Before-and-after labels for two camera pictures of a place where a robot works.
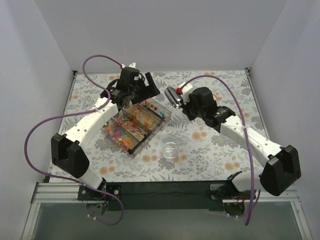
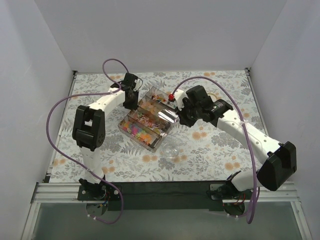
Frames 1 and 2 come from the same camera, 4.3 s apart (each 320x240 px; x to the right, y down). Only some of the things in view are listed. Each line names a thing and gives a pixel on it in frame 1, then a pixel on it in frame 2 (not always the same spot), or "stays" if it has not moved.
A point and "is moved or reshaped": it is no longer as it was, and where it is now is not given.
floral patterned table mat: [184, 150] stays
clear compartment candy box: [132, 126] is moved or reshaped
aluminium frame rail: [49, 192] stays
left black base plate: [85, 193] stays
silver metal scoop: [174, 98] → [168, 115]
